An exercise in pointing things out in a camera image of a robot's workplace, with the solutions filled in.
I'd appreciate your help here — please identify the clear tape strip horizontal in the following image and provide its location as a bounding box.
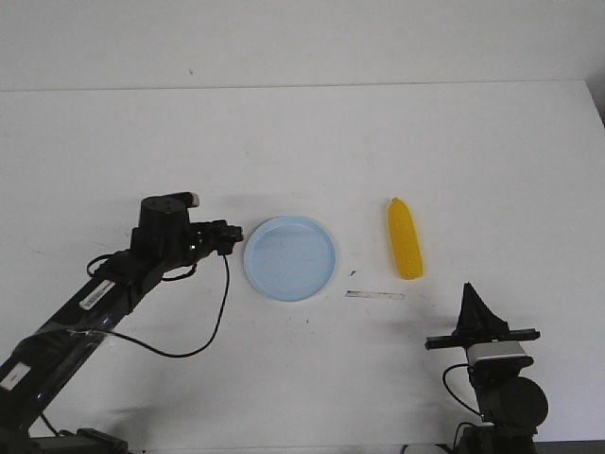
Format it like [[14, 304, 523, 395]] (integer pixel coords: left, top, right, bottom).
[[345, 290, 406, 301]]

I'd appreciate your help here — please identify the black camera cable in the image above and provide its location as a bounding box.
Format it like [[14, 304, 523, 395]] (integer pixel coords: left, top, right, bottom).
[[65, 253, 232, 358], [441, 362, 483, 418]]

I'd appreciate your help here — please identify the light blue round plate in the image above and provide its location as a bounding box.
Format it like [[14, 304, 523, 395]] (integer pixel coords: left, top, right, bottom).
[[243, 216, 337, 303]]

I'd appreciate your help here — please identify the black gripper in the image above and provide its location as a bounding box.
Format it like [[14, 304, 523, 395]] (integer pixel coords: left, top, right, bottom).
[[424, 283, 541, 350], [130, 195, 243, 265]]

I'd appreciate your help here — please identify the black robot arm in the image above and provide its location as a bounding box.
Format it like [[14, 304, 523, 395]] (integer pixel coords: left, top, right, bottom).
[[424, 283, 548, 453], [1, 192, 243, 453]]

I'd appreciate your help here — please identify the yellow plastic corn cob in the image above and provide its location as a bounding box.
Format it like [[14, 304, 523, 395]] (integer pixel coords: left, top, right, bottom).
[[388, 198, 424, 280]]

